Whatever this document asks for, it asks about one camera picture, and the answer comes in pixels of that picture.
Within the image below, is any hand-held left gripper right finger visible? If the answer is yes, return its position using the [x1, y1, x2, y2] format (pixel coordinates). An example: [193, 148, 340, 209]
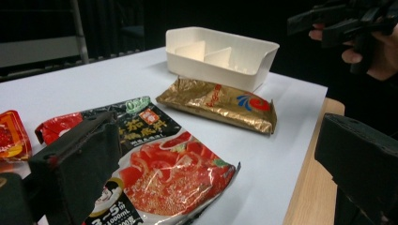
[314, 112, 398, 225]

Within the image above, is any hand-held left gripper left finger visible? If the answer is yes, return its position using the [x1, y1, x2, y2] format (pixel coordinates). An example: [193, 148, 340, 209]
[27, 112, 123, 225]

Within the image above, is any white divided plastic box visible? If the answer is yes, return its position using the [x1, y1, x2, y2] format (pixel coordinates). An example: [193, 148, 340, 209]
[164, 26, 281, 93]

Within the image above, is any orange snack packet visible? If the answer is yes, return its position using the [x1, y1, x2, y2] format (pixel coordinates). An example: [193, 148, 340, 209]
[0, 110, 33, 162]

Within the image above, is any red and black tomato packet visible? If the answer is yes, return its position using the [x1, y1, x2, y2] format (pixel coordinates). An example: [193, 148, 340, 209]
[35, 96, 241, 225]

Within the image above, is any gold foil packet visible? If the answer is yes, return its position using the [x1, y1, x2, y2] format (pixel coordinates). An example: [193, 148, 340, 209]
[155, 76, 278, 135]

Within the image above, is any white table mat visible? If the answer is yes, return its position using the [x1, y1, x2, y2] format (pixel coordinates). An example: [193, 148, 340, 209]
[0, 46, 329, 225]

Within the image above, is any white metal table frame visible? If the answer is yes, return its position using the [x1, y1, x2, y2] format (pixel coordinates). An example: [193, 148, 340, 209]
[0, 0, 90, 68]

